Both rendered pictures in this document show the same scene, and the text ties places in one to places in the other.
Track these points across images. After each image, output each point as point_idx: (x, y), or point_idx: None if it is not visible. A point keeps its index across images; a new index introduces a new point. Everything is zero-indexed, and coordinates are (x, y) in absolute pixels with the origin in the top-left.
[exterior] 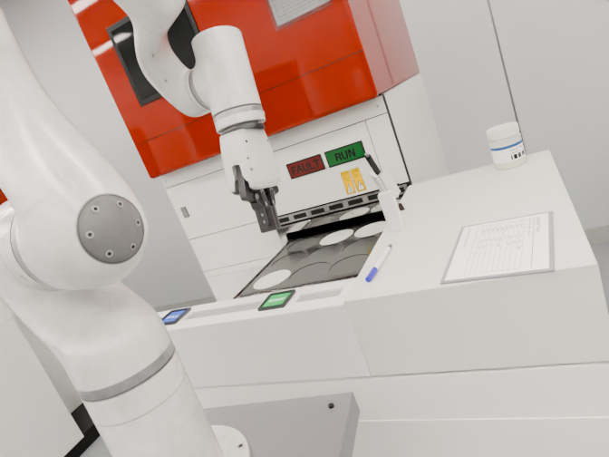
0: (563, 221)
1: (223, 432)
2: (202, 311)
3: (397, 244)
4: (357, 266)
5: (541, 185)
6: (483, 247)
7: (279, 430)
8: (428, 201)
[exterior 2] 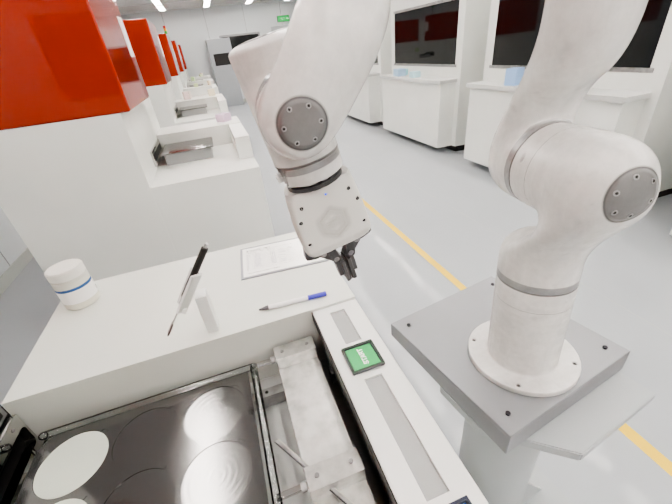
0: (257, 244)
1: (479, 358)
2: (414, 478)
3: (255, 309)
4: (224, 397)
5: (179, 266)
6: (284, 258)
7: (444, 337)
8: (136, 334)
